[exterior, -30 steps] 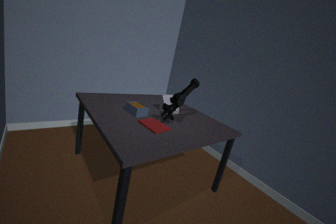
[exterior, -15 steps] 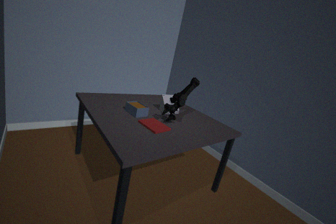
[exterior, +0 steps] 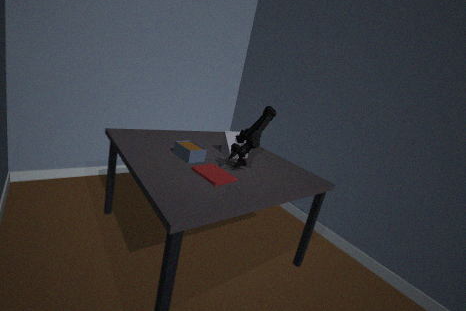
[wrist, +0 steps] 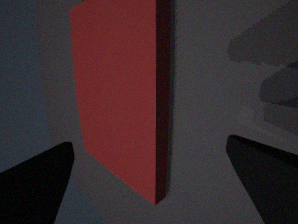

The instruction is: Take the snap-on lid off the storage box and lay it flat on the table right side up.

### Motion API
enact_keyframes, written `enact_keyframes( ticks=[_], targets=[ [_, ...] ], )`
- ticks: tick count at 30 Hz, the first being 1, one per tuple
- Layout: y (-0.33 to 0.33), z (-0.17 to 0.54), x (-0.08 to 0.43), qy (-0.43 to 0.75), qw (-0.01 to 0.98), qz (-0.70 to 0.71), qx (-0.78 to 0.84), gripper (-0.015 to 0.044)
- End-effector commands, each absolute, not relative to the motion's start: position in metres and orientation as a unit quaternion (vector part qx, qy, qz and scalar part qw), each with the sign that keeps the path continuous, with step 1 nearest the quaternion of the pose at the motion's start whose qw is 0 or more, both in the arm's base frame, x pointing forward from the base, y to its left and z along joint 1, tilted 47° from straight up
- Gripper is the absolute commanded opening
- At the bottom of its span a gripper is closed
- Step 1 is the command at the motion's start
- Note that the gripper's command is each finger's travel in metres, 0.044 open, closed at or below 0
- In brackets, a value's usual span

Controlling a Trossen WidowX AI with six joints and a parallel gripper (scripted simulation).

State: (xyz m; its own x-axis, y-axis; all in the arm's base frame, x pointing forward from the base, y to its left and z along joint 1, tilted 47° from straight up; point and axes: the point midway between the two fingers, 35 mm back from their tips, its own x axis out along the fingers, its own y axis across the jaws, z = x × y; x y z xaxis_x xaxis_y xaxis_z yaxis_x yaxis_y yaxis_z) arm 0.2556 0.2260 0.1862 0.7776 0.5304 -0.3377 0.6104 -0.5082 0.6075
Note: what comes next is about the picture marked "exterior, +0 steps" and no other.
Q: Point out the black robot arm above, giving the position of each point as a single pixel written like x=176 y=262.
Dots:
x=253 y=134

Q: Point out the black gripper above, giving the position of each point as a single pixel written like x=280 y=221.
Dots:
x=241 y=151

